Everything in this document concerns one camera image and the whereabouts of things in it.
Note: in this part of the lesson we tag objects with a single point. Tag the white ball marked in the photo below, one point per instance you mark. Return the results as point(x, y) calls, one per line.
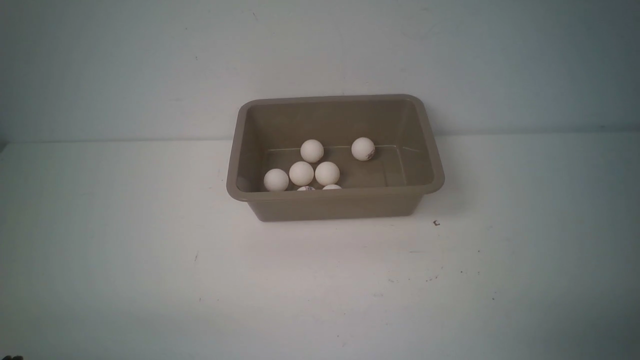
point(312, 151)

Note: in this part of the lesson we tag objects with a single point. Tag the white ball logo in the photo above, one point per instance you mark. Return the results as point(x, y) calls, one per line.
point(363, 149)

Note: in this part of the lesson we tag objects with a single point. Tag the tan plastic bin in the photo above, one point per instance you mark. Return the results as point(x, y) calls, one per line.
point(269, 134)

